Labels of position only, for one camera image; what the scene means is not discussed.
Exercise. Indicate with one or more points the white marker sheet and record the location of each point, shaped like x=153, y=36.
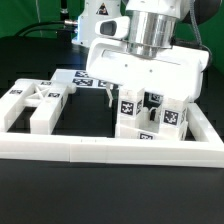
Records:
x=79, y=77

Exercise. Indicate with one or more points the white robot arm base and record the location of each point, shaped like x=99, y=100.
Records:
x=100, y=20

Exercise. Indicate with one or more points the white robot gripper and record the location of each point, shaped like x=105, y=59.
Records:
x=175, y=69

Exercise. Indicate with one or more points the white chair seat block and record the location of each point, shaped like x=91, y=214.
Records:
x=144, y=128

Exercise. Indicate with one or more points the white chair back frame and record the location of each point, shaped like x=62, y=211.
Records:
x=48, y=98

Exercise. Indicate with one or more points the white U-shaped fixture frame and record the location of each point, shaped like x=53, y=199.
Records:
x=206, y=150

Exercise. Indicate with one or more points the black antenna post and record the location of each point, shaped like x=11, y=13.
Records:
x=64, y=33

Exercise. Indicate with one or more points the white tagged cube left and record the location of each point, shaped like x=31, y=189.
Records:
x=155, y=98

